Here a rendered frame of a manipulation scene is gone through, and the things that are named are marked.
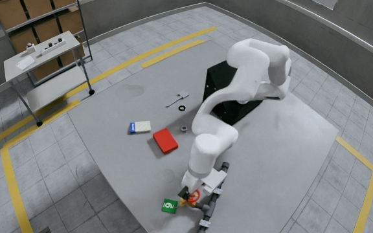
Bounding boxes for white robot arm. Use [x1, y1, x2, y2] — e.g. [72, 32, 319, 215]
[188, 39, 291, 196]

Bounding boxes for red rectangular block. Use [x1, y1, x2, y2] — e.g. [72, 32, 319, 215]
[153, 128, 178, 155]

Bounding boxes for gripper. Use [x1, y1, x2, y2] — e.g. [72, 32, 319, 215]
[178, 170, 205, 201]

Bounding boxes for green square tag with white number 6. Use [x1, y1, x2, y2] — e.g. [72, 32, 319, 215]
[161, 199, 185, 214]

